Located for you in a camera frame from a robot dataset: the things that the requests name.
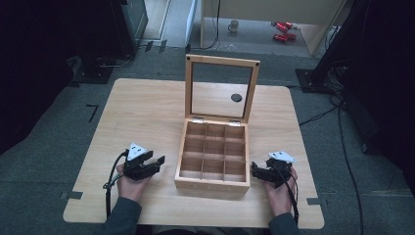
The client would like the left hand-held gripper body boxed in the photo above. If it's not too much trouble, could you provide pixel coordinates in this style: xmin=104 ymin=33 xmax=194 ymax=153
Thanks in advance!
xmin=122 ymin=142 xmax=159 ymax=181

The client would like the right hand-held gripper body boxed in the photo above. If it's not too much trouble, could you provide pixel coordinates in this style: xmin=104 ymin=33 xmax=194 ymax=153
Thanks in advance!
xmin=259 ymin=150 xmax=298 ymax=189

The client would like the wooden compartment box with lid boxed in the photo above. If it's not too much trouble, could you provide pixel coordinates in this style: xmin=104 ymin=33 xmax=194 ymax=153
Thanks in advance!
xmin=174 ymin=54 xmax=261 ymax=197

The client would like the person's left hand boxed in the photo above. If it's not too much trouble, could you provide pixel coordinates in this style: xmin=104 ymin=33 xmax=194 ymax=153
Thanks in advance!
xmin=115 ymin=163 xmax=152 ymax=204

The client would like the person's right hand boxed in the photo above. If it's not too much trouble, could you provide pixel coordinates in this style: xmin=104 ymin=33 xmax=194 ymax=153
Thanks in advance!
xmin=261 ymin=165 xmax=299 ymax=218

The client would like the grey tape strip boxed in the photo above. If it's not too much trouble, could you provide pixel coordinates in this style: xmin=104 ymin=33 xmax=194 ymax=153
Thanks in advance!
xmin=306 ymin=197 xmax=328 ymax=207

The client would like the red metallic object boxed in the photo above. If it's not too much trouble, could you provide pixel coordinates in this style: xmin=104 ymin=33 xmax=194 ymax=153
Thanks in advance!
xmin=273 ymin=32 xmax=298 ymax=43
xmin=271 ymin=21 xmax=294 ymax=33

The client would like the dark cabinet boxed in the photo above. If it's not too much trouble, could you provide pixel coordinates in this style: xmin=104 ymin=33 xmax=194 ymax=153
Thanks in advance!
xmin=109 ymin=0 xmax=150 ymax=58

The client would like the black slanted stand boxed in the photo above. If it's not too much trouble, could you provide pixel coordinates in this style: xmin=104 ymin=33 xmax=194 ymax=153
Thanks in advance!
xmin=311 ymin=0 xmax=373 ymax=86

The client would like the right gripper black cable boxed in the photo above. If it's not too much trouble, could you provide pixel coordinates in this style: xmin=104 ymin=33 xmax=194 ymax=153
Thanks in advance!
xmin=272 ymin=162 xmax=300 ymax=226

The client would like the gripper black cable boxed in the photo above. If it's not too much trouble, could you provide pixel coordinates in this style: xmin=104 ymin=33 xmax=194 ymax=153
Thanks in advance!
xmin=272 ymin=162 xmax=300 ymax=226
xmin=103 ymin=150 xmax=130 ymax=220

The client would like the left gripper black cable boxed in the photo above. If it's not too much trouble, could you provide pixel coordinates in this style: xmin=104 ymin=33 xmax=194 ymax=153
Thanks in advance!
xmin=103 ymin=150 xmax=130 ymax=220

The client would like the black floor cable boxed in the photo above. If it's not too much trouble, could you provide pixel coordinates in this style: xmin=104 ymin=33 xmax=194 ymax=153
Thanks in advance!
xmin=299 ymin=94 xmax=366 ymax=235

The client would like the black stand base plate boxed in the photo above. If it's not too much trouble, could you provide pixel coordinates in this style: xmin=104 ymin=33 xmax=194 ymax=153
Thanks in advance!
xmin=295 ymin=68 xmax=331 ymax=95

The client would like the light wooden cabinet frame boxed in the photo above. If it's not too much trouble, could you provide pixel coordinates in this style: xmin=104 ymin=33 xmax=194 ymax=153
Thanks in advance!
xmin=199 ymin=0 xmax=347 ymax=57

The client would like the black hanging cable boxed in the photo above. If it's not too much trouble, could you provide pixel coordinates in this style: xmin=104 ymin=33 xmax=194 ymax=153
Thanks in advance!
xmin=190 ymin=0 xmax=222 ymax=52

